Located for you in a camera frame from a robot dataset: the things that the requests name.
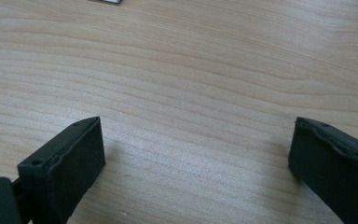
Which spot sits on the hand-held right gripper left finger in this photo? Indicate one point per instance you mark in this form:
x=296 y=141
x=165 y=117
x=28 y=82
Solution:
x=62 y=174

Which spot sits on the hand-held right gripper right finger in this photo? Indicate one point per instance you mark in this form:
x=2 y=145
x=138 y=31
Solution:
x=335 y=174

